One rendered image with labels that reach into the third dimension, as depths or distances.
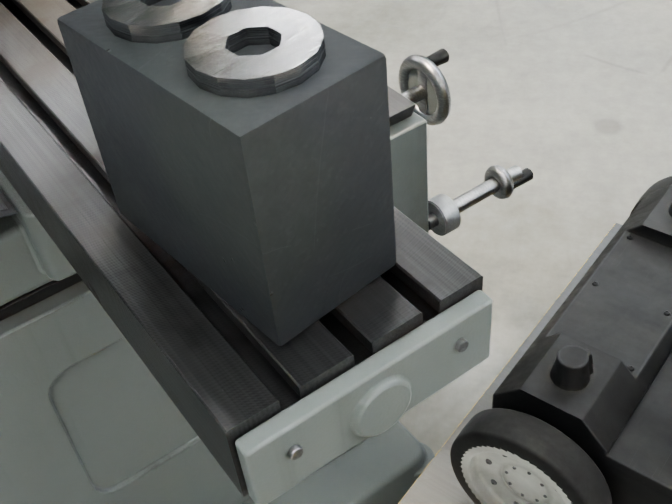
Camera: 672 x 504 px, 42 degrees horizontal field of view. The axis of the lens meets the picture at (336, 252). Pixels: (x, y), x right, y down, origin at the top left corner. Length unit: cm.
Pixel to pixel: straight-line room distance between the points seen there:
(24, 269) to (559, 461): 63
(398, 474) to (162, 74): 104
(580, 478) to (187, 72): 69
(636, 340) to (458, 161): 130
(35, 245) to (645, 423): 73
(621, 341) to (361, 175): 64
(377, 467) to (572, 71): 160
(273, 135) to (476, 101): 212
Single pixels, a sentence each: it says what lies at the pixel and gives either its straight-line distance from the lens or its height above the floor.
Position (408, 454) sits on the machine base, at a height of 20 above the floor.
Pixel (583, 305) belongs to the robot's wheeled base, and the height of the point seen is 59.
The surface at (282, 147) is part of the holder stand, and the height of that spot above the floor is 115.
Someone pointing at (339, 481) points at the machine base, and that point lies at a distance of 150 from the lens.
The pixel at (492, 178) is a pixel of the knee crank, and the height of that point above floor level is 58.
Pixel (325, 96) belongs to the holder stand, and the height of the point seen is 117.
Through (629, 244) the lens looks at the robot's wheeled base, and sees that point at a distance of 131.
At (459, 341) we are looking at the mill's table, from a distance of 68.
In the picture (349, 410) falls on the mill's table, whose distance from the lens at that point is 64.
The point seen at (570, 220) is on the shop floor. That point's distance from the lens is 224.
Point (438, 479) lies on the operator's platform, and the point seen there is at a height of 40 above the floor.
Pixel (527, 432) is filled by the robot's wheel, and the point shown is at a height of 60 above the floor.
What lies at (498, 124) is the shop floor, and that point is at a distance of 254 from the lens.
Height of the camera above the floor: 147
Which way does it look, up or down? 43 degrees down
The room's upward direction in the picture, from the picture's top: 6 degrees counter-clockwise
